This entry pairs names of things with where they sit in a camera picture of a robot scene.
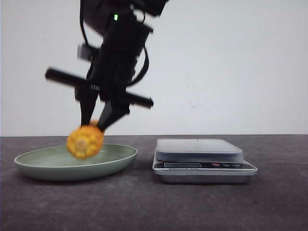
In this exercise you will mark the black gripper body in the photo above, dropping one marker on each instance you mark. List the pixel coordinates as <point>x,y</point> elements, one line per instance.
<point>113,65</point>

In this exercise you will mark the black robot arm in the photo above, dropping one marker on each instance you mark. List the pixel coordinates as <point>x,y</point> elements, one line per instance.
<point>97,14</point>

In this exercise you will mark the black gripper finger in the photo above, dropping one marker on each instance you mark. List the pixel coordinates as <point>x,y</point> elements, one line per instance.
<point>87,99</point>
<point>113,111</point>

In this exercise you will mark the light green plate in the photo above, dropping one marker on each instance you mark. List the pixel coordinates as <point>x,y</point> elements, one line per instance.
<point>57,164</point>

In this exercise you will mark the silver digital kitchen scale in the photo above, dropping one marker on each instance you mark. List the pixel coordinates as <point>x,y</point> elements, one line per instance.
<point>213,161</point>

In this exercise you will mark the yellow corn cob piece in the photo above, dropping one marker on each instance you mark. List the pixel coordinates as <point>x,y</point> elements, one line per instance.
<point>85,141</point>

